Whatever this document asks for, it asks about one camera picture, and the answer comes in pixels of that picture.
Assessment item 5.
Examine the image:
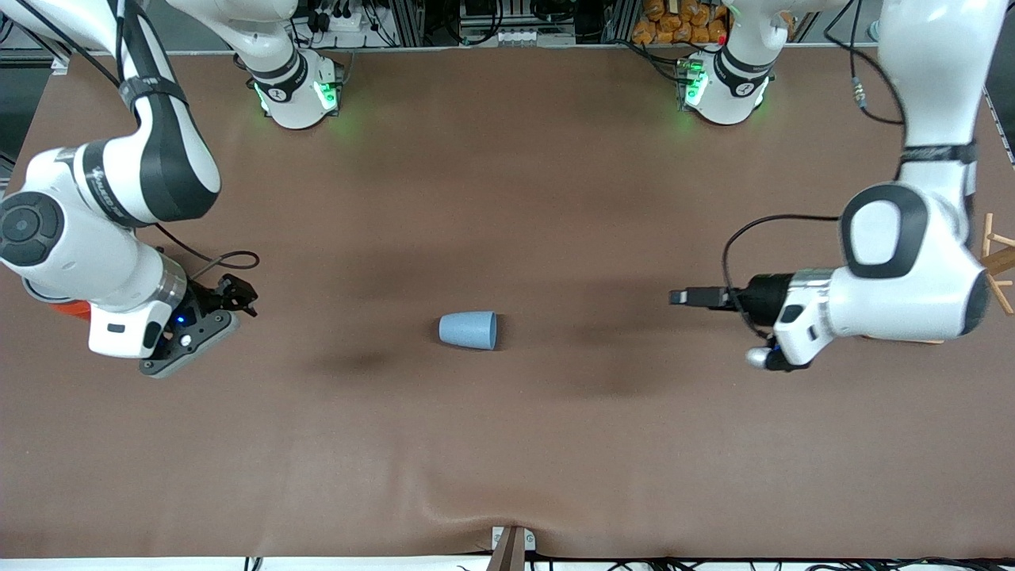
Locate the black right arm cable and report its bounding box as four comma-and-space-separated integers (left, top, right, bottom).
0, 0, 261, 280

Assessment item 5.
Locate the light blue plastic cup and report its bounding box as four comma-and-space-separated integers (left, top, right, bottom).
439, 310, 498, 351

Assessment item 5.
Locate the orange snack packets pile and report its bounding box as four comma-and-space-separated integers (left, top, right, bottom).
632, 0, 796, 46

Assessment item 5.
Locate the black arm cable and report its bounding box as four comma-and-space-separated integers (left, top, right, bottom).
0, 0, 261, 280
722, 0, 909, 342

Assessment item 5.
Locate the brown table cover mat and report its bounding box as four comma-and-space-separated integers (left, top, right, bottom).
0, 45, 1015, 560

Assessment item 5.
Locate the grey metal mount bracket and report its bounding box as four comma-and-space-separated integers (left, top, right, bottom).
485, 525, 537, 571

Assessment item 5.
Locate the white power strip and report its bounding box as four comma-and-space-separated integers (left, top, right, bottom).
313, 2, 383, 38

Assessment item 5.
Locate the wooden mug rack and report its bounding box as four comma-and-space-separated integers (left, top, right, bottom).
860, 213, 1015, 345

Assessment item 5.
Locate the orange can with silver lid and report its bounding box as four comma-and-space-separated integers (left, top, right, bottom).
22, 278, 94, 320

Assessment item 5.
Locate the white terminal block strip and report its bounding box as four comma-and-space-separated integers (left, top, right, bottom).
490, 29, 576, 46

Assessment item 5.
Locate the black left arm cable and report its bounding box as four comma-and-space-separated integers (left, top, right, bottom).
722, 0, 909, 342

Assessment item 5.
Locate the aluminium frame profile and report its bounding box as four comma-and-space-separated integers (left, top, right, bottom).
389, 0, 425, 47
604, 0, 635, 44
0, 32, 72, 76

